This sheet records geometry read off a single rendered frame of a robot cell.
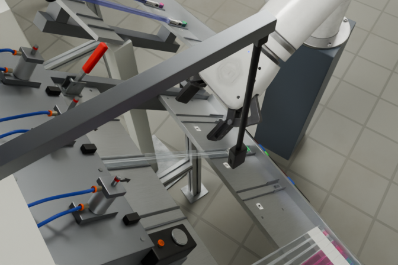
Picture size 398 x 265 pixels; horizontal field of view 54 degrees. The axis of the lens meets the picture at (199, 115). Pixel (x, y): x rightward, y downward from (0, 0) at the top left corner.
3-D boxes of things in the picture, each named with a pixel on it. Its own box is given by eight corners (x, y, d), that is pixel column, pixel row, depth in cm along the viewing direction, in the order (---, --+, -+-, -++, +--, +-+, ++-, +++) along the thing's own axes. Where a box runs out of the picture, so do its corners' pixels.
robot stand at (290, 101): (271, 113, 188) (305, -1, 129) (305, 132, 182) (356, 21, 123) (253, 141, 180) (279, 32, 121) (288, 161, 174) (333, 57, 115)
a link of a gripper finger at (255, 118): (243, 73, 62) (218, 96, 64) (273, 108, 59) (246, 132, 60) (246, 74, 63) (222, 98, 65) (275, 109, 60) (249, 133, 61)
